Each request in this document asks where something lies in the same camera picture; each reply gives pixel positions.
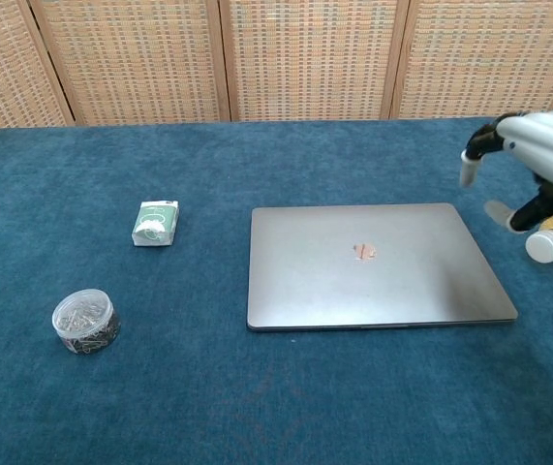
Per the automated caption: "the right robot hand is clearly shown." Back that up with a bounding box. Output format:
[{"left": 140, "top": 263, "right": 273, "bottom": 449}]
[{"left": 458, "top": 108, "right": 553, "bottom": 234}]

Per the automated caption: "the grey laptop computer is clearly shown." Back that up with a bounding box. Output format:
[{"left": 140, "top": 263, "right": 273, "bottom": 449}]
[{"left": 245, "top": 202, "right": 519, "bottom": 333}]

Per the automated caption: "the green white tissue pack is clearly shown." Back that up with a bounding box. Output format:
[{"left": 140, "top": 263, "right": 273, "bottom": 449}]
[{"left": 131, "top": 199, "right": 181, "bottom": 248}]

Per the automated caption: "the woven bamboo folding screen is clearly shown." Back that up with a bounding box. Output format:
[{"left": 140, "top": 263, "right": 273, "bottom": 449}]
[{"left": 0, "top": 0, "right": 553, "bottom": 133}]

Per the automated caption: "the blue velvet tablecloth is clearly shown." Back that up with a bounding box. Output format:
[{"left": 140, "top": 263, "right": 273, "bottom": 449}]
[{"left": 0, "top": 114, "right": 553, "bottom": 465}]

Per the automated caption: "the clear round paperclip container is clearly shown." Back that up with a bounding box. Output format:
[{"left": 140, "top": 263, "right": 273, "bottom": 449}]
[{"left": 51, "top": 288, "right": 122, "bottom": 355}]

